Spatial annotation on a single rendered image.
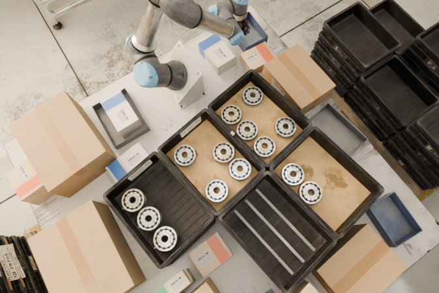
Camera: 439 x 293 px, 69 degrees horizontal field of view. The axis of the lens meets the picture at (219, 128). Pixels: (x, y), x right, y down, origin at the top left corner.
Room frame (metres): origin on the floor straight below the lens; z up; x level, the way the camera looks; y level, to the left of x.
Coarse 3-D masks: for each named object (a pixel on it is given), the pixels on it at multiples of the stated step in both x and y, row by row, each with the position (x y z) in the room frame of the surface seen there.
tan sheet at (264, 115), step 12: (252, 84) 0.74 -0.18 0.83; (240, 96) 0.68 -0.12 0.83; (252, 96) 0.67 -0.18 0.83; (264, 96) 0.67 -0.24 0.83; (240, 108) 0.61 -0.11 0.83; (252, 108) 0.61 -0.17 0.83; (264, 108) 0.60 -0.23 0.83; (276, 108) 0.60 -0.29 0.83; (252, 120) 0.55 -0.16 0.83; (264, 120) 0.54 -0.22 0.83; (264, 132) 0.48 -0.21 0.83; (300, 132) 0.46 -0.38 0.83; (252, 144) 0.42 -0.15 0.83; (276, 144) 0.41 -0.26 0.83
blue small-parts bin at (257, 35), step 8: (248, 16) 1.24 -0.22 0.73; (248, 24) 1.20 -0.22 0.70; (256, 24) 1.16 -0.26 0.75; (256, 32) 1.14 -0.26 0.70; (264, 32) 1.09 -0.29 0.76; (248, 40) 1.09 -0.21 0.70; (256, 40) 1.08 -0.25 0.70; (264, 40) 1.05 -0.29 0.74; (240, 48) 1.04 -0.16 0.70; (248, 48) 1.00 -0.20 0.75
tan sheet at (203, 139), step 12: (192, 132) 0.51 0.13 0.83; (204, 132) 0.50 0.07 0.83; (216, 132) 0.50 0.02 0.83; (180, 144) 0.45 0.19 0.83; (192, 144) 0.45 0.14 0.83; (204, 144) 0.44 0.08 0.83; (168, 156) 0.40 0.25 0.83; (204, 156) 0.38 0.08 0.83; (240, 156) 0.37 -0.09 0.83; (180, 168) 0.33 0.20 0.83; (192, 168) 0.33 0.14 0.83; (204, 168) 0.32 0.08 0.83; (216, 168) 0.32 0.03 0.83; (228, 168) 0.32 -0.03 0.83; (240, 168) 0.31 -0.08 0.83; (252, 168) 0.31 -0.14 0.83; (192, 180) 0.27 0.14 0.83; (204, 180) 0.27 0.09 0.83; (228, 180) 0.26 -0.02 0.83; (204, 192) 0.22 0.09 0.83; (216, 192) 0.21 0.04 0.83; (216, 204) 0.16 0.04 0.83
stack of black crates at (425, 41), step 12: (420, 36) 1.10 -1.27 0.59; (432, 36) 1.16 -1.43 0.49; (408, 48) 1.08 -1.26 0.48; (420, 48) 1.04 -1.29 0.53; (432, 48) 1.06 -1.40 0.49; (408, 60) 1.04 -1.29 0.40; (420, 60) 0.99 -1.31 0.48; (432, 60) 0.95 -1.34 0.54; (420, 72) 0.94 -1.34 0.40; (432, 72) 0.90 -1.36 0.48; (432, 84) 0.85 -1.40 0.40
